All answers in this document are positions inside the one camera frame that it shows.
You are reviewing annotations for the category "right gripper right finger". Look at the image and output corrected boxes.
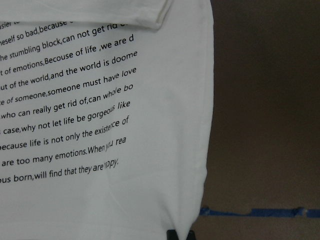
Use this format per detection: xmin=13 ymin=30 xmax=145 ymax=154
xmin=187 ymin=230 xmax=196 ymax=240

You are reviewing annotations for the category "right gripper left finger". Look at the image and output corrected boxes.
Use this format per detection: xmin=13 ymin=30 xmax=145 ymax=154
xmin=166 ymin=229 xmax=178 ymax=240

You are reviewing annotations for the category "white long-sleeve printed shirt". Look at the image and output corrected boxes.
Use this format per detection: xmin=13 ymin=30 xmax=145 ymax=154
xmin=0 ymin=0 xmax=214 ymax=240

